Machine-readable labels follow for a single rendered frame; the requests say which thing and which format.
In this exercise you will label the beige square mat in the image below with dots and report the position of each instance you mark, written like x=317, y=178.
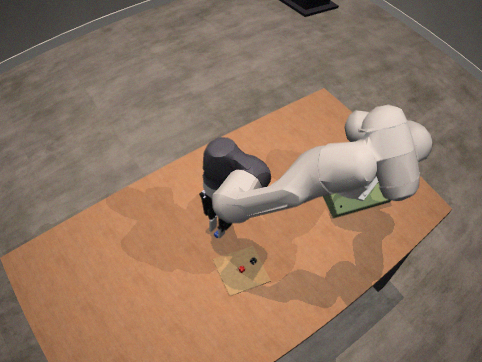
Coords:
x=235, y=281

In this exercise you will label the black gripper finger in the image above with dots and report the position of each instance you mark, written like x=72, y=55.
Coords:
x=210, y=213
x=221, y=231

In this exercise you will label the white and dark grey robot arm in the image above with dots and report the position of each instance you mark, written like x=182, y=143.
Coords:
x=387, y=148

